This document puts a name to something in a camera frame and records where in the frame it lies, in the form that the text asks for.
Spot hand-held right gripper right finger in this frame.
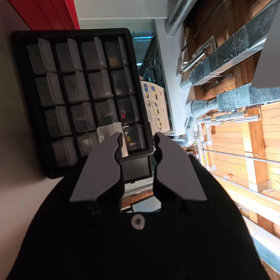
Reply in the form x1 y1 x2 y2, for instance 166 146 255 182
153 132 208 211

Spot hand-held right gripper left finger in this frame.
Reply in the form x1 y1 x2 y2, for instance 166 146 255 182
69 132 124 211

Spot clear plastic drawer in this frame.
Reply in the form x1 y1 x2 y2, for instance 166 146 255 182
97 122 129 158

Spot set of clear drawers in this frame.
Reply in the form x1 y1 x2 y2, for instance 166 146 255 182
26 36 146 168

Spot black drawer cabinet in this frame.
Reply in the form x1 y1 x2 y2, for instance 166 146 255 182
11 28 156 180

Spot red plastic bin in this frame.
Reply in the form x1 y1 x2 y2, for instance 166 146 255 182
8 0 80 30

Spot dark glass panel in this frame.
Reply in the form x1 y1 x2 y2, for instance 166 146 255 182
121 156 153 184

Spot thin metal conduit rod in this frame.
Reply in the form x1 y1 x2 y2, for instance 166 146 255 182
202 148 280 165

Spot silver pipe bundle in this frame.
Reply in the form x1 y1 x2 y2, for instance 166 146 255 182
194 111 263 172

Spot wooden poster board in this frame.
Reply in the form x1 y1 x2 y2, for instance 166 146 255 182
139 75 170 136

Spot silver ceiling pipes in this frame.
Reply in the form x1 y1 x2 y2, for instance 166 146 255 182
177 36 216 78

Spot silver round duct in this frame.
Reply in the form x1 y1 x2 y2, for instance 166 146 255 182
175 99 219 151

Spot grey insulated air duct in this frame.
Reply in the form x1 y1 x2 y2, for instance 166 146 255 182
242 215 280 269
216 83 280 112
180 0 280 89

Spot silver duct pipe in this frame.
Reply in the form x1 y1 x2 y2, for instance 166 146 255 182
165 0 198 37

